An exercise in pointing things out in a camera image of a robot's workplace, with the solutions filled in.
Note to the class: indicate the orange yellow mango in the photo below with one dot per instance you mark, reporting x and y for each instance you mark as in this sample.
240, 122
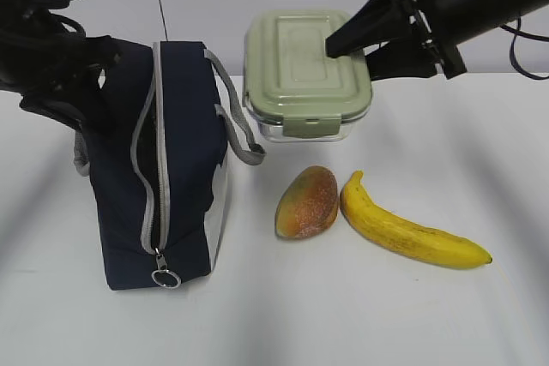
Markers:
309, 206

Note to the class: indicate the yellow banana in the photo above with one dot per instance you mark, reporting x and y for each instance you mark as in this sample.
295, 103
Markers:
404, 237

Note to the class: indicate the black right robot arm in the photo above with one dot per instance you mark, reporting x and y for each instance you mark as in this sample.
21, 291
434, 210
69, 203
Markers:
467, 19

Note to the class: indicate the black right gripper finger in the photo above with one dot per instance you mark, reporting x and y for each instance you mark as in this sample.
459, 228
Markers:
402, 58
376, 22

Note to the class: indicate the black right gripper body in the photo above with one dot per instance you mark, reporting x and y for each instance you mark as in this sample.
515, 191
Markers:
430, 39

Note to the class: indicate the green lidded glass container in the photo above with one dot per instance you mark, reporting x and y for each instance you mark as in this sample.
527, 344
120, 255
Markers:
293, 90

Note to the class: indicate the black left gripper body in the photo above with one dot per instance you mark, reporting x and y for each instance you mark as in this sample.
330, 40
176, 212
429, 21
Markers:
50, 61

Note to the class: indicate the navy insulated lunch bag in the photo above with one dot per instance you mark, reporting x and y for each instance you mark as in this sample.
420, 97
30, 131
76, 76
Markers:
160, 175

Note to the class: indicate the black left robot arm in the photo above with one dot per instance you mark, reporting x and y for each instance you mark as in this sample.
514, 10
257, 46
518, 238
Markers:
49, 60

